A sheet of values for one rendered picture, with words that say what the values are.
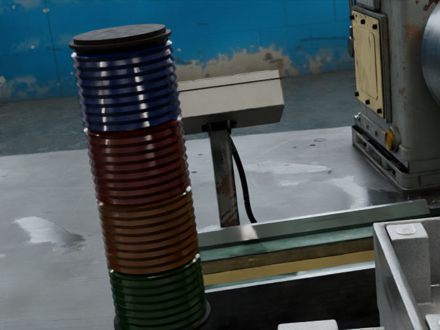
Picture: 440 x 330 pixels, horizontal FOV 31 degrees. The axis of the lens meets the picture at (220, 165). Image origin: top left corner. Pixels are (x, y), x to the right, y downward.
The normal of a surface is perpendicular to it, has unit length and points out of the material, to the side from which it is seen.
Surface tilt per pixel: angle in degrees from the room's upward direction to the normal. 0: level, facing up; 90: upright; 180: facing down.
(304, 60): 90
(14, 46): 90
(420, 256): 90
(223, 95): 58
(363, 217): 45
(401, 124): 89
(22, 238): 0
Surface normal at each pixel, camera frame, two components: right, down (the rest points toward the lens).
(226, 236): -0.01, -0.47
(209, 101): 0.03, -0.26
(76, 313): -0.11, -0.95
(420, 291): -0.04, 0.30
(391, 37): -0.99, 0.13
